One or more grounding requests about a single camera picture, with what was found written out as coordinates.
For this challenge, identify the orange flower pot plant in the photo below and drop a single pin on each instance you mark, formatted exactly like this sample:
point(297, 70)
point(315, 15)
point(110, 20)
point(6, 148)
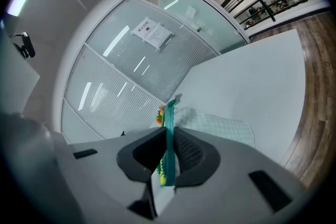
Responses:
point(160, 114)

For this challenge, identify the white paper notice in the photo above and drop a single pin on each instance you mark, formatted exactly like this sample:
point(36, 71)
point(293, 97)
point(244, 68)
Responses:
point(152, 34)

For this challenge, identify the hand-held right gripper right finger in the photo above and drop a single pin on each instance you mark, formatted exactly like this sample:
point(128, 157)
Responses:
point(231, 191)

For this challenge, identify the small white paper sheet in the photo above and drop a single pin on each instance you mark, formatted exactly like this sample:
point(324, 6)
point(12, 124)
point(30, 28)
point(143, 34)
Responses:
point(191, 11)

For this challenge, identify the mint green pencil pouch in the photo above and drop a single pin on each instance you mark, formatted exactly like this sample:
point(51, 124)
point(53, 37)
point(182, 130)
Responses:
point(169, 126)

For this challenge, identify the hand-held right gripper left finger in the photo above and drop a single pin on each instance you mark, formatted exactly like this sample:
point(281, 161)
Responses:
point(105, 165)

